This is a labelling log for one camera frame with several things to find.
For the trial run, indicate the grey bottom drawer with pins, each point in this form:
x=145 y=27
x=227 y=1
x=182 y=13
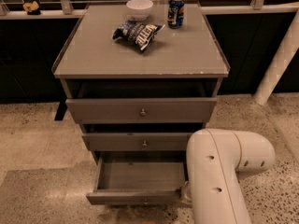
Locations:
x=139 y=177

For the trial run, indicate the grey drawer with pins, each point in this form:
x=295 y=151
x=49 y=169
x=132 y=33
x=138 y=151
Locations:
x=136 y=141
x=141 y=110
x=139 y=177

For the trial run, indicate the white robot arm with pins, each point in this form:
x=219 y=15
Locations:
x=215 y=158

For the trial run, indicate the grey middle drawer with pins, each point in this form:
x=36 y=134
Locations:
x=136 y=141

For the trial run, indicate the grey top drawer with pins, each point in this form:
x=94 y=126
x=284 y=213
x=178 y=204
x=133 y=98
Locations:
x=141 y=110

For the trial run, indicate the grey drawer cabinet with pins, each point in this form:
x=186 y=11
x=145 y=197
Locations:
x=179 y=63

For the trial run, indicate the blue chip bag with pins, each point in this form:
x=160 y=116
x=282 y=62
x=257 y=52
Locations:
x=138 y=33

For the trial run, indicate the white diagonal pipe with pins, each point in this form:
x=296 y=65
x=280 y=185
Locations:
x=282 y=58

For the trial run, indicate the blue soda can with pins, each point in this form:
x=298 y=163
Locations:
x=175 y=13

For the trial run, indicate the white bowl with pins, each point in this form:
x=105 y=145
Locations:
x=139 y=9

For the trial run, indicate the yellow object on ledge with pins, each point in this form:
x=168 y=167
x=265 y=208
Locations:
x=32 y=8

